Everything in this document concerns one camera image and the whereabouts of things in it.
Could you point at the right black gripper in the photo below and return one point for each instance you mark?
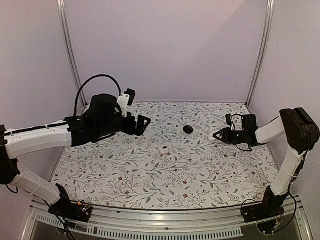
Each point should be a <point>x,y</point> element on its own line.
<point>226,134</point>

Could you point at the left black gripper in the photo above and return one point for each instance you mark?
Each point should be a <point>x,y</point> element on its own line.
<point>140,128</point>

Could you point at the white round earbud case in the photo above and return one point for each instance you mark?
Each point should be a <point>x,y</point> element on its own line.
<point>163,150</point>

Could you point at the black earbud charging case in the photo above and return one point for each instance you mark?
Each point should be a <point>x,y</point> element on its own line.
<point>188,129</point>

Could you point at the white oval case lid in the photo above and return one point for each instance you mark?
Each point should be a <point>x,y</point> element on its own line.
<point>211,138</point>

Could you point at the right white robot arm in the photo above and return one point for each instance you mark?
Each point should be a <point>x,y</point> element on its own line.
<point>300,130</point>

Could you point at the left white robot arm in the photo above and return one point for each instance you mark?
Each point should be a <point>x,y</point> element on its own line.
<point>106,116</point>

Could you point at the floral tablecloth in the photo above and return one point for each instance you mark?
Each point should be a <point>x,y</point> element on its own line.
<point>129,172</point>

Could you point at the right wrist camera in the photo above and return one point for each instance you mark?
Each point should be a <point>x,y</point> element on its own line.
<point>229,121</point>

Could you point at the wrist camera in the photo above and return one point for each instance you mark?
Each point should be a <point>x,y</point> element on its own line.
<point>229,121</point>
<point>126,99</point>

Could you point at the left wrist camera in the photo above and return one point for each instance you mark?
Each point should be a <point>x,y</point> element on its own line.
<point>126,99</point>

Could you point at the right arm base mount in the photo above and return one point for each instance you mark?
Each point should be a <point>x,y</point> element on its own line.
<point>271,206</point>

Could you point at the front aluminium rail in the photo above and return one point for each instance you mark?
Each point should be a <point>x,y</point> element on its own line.
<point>226,223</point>

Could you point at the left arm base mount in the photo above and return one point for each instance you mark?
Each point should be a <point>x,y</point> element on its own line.
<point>68,209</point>

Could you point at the right aluminium frame post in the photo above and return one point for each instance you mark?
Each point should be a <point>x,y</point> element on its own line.
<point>270,5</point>

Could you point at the aluminium frame post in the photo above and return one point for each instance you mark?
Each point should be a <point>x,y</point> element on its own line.
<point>270,5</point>
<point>61,7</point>

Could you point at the left aluminium frame post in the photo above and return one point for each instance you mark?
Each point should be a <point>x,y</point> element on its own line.
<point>61,7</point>

